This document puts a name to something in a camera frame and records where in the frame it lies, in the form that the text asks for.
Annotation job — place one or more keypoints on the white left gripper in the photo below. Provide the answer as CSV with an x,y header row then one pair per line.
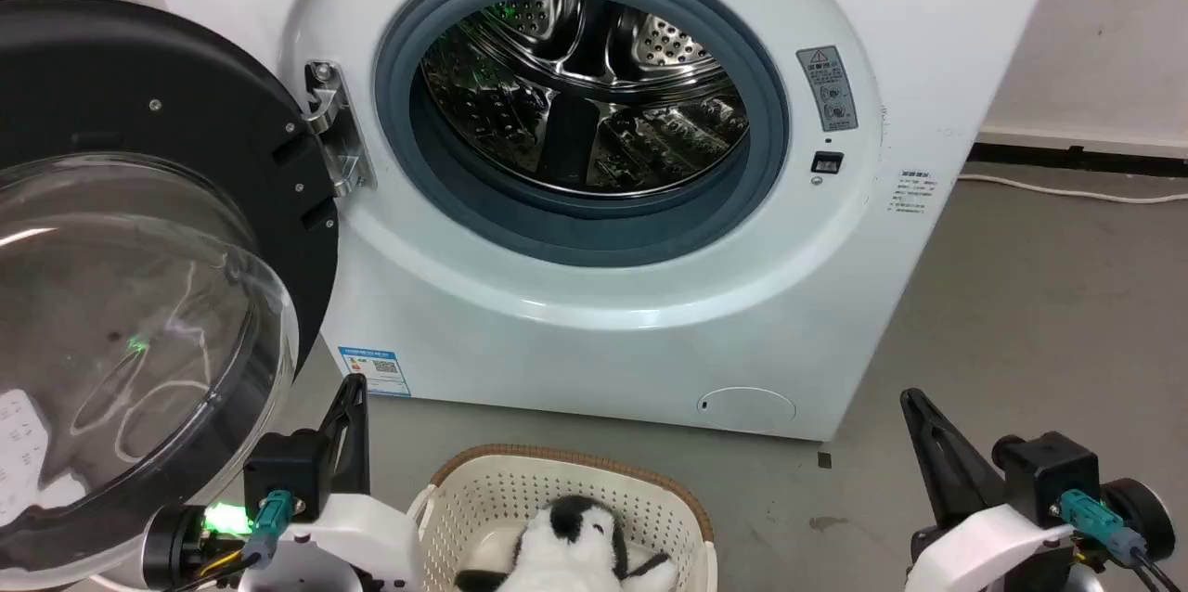
x,y
362,541

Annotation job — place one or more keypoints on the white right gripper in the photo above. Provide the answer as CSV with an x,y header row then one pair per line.
x,y
993,550

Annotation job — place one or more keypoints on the white front-load washing machine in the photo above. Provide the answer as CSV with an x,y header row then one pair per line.
x,y
603,351

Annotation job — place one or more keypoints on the blue and white info sticker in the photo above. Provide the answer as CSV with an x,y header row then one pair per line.
x,y
374,371

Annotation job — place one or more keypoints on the white laundry basket brown rim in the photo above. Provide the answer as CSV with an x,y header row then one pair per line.
x,y
492,499

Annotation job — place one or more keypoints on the round drain filter cover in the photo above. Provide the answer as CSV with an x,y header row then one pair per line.
x,y
747,409

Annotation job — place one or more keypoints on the black and white penguin plush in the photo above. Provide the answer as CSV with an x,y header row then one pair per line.
x,y
566,555

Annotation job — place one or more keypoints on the small printed text label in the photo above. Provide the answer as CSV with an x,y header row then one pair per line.
x,y
911,191

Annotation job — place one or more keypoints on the chrome door hinge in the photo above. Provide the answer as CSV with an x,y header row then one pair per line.
x,y
336,123

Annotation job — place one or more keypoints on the grey rubber door gasket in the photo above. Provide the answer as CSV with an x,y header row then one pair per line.
x,y
594,235

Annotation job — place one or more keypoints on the black door latch slot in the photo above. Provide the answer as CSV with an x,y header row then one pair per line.
x,y
827,162

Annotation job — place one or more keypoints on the grey warning sticker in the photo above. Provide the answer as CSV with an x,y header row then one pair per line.
x,y
828,89

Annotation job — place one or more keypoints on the black washer door with glass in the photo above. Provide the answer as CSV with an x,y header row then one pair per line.
x,y
139,82

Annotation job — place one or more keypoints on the stainless steel washer drum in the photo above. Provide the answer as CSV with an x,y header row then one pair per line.
x,y
650,109

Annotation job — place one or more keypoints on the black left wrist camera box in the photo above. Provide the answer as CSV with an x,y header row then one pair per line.
x,y
283,471

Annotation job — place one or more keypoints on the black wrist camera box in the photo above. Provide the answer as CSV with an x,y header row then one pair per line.
x,y
283,471
1049,467

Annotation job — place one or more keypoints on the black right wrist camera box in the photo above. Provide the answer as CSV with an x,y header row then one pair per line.
x,y
1049,467

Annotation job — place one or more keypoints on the black wall baseboard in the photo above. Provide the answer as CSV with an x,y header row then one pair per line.
x,y
1077,156

